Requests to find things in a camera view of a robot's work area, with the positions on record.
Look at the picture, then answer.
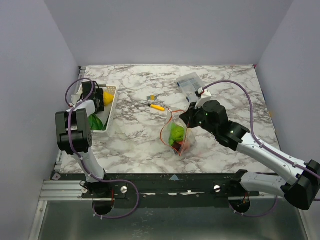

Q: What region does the dark red toy plum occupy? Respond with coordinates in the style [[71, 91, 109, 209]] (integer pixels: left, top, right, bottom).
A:
[[172, 141, 184, 152]]

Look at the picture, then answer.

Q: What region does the small striped connector block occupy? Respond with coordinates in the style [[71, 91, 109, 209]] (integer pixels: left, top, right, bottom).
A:
[[146, 95, 158, 101]]

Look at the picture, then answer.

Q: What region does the yellow toy pear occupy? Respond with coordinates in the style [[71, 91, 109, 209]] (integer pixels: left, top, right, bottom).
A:
[[103, 91, 115, 107]]

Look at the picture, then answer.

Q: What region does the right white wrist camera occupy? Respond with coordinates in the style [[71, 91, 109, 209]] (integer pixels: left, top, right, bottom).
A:
[[195, 87, 212, 109]]

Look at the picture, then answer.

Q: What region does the green toy lime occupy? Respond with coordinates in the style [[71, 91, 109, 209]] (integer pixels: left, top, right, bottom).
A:
[[170, 125, 185, 142]]

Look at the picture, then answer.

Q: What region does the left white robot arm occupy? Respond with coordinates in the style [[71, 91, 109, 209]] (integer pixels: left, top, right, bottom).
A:
[[55, 78, 111, 198]]

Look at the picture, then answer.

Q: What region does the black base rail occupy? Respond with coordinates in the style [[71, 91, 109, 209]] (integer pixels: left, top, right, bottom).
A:
[[82, 171, 259, 209]]

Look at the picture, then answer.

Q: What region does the toy bok choy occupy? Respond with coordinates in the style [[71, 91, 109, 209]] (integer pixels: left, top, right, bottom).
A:
[[88, 114, 104, 131]]

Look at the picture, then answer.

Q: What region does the white plastic basket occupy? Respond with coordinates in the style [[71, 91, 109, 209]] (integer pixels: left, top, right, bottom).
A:
[[74, 84, 118, 138]]

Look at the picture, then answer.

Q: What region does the clear bag with orange zipper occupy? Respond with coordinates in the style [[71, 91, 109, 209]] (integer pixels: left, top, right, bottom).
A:
[[159, 107, 196, 157]]

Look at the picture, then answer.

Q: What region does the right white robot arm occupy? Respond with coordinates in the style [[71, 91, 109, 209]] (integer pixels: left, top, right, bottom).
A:
[[180, 100, 320, 211]]

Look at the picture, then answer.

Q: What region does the clear plastic parts box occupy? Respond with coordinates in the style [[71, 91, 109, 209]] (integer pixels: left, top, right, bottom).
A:
[[176, 72, 205, 103]]

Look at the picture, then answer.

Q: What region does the green toy leaf vegetable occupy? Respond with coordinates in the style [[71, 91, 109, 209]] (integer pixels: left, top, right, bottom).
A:
[[168, 122, 179, 146]]

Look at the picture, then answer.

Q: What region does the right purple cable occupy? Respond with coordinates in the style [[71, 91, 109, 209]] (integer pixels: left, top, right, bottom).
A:
[[196, 79, 320, 218]]

